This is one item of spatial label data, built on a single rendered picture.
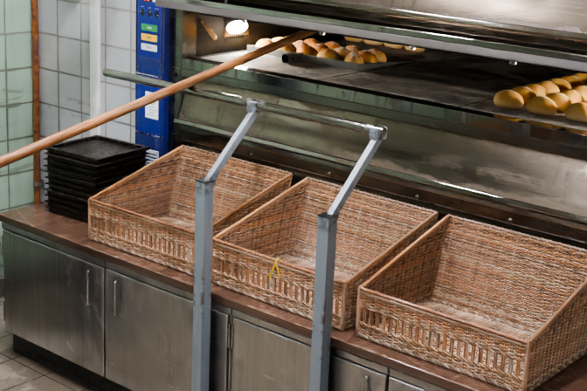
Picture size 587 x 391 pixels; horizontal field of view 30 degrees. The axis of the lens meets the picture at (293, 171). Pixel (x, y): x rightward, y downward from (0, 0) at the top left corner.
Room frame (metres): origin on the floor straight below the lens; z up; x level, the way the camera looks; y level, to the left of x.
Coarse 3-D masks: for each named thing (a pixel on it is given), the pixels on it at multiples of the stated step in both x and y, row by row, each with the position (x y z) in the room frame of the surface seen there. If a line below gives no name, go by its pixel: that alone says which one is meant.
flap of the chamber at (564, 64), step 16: (160, 0) 3.99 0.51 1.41; (224, 16) 3.78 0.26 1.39; (240, 16) 3.73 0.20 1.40; (256, 16) 3.69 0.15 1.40; (336, 32) 3.47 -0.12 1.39; (352, 32) 3.43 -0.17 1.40; (368, 32) 3.39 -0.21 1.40; (432, 48) 3.24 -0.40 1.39; (448, 48) 3.20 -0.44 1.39; (464, 48) 3.17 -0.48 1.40; (480, 48) 3.14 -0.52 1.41; (544, 64) 3.01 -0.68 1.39; (560, 64) 2.98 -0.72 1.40; (576, 64) 2.95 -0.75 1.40
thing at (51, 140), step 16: (304, 32) 4.06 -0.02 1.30; (272, 48) 3.90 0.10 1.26; (224, 64) 3.71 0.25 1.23; (240, 64) 3.77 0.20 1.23; (192, 80) 3.57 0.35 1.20; (144, 96) 3.41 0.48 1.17; (160, 96) 3.44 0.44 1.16; (112, 112) 3.29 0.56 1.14; (128, 112) 3.34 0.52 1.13; (80, 128) 3.18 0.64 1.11; (32, 144) 3.04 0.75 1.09; (48, 144) 3.07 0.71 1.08; (0, 160) 2.94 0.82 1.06; (16, 160) 2.98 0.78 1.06
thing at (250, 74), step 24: (240, 72) 3.93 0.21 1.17; (264, 72) 3.87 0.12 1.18; (336, 96) 3.65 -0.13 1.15; (360, 96) 3.58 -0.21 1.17; (384, 96) 3.53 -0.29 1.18; (456, 120) 3.35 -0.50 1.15; (480, 120) 3.29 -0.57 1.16; (504, 120) 3.24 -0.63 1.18; (528, 120) 3.24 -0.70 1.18; (576, 144) 3.09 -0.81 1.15
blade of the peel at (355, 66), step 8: (248, 48) 4.34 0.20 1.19; (256, 48) 4.31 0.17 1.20; (280, 56) 4.23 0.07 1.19; (304, 56) 4.16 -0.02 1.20; (312, 56) 4.13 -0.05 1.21; (320, 64) 4.11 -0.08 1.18; (328, 64) 4.08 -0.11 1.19; (336, 64) 4.06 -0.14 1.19; (344, 64) 4.04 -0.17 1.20; (352, 64) 4.01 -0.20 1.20; (360, 64) 4.01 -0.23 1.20; (368, 64) 4.05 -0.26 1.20; (376, 64) 4.09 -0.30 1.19; (384, 64) 4.13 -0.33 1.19; (392, 64) 4.18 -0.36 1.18
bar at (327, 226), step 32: (224, 96) 3.47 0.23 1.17; (352, 128) 3.14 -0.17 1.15; (384, 128) 3.08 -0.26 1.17; (224, 160) 3.28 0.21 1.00; (320, 224) 2.91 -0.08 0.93; (320, 256) 2.91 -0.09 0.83; (320, 288) 2.91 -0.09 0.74; (320, 320) 2.90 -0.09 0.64; (192, 352) 3.22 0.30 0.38; (320, 352) 2.90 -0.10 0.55; (192, 384) 3.22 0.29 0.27; (320, 384) 2.90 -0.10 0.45
